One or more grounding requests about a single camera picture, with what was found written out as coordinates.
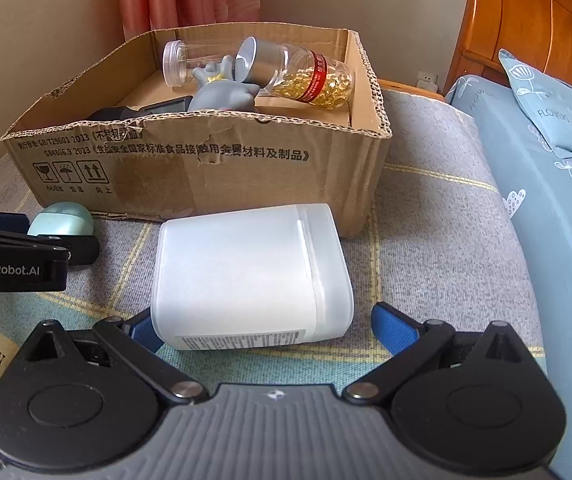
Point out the silver-capped capsule bottle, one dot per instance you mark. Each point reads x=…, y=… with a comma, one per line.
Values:
x=316, y=77

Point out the grey toy figure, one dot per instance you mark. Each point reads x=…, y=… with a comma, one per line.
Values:
x=226, y=95

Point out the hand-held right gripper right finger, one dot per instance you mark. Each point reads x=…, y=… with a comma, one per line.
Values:
x=391, y=329

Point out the white wall socket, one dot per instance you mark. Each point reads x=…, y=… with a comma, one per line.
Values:
x=426, y=80

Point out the brown cardboard box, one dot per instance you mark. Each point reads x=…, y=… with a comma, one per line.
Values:
x=216, y=180

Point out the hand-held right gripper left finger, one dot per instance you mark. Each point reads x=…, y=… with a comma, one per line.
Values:
x=142, y=332

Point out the white plastic bottle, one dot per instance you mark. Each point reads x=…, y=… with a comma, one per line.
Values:
x=236, y=270

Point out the light teal oval case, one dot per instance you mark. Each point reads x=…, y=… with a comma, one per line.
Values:
x=61, y=220

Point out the blue floral bedsheet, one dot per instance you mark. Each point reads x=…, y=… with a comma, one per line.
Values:
x=556, y=240

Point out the clear plastic jar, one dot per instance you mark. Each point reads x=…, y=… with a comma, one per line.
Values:
x=181, y=62

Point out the wooden headboard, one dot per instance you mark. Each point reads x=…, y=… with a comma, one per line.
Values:
x=531, y=15

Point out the large blue floral pillow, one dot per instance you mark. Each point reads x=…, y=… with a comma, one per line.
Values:
x=551, y=105

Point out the grey teal checked blanket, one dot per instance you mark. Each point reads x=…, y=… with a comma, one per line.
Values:
x=441, y=240

